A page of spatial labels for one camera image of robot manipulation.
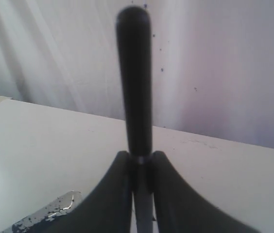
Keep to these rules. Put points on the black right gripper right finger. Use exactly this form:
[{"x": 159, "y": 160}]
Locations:
[{"x": 180, "y": 209}]

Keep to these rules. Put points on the white square paint plate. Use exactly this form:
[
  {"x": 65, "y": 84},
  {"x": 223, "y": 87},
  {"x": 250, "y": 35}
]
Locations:
[{"x": 48, "y": 215}]

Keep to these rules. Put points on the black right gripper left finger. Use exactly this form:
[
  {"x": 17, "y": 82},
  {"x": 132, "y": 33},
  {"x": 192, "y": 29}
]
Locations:
[{"x": 108, "y": 208}]

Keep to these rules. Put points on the black paintbrush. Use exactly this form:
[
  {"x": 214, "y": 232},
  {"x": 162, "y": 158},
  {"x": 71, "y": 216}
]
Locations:
[{"x": 133, "y": 31}]

